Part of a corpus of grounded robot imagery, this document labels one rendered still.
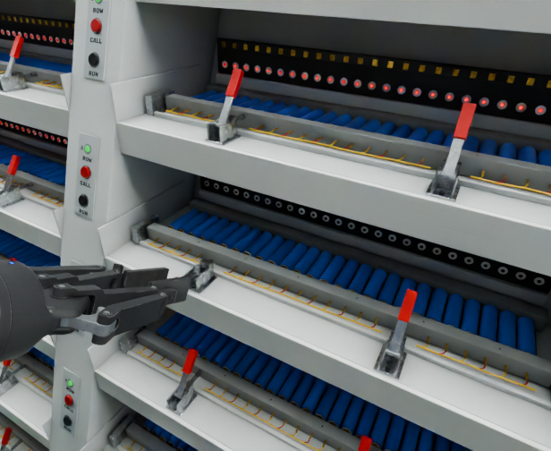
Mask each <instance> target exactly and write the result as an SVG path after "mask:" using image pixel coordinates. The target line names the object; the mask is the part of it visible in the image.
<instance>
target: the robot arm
mask: <svg viewBox="0 0 551 451"><path fill-rule="evenodd" d="M123 267H124V265H122V264H117V263H115V264H114V266H113V270H108V271H106V267H105V266H103V265H88V266H50V267H31V266H26V265H25V264H23V263H21V262H19V261H15V260H0V362H3V361H7V360H10V359H13V358H17V357H20V356H22V355H24V354H25V353H27V352H28V351H29V350H30V349H31V348H32V347H33V346H34V345H35V344H36V343H37V342H39V341H40V340H41V339H42V338H43V337H45V336H47V335H49V336H51V335H67V334H71V333H72V332H74V331H75V330H76V329H78V330H82V331H86V332H89V333H91V335H92V339H91V342H92V343H93V344H94V345H105V344H107V343H108V342H109V341H110V340H111V339H112V338H113V337H114V336H117V335H120V334H122V333H124V332H127V331H130V330H132V329H135V328H139V327H141V326H144V325H147V324H149V323H151V322H154V321H157V320H160V319H162V318H163V316H164V312H165V306H166V305H168V304H173V303H177V302H184V301H185V300H186V297H187V293H188V291H189V287H190V283H191V278H190V277H175V278H167V276H168V272H169V268H165V267H162V268H143V269H132V270H124V272H123ZM90 273H91V274H90Z"/></svg>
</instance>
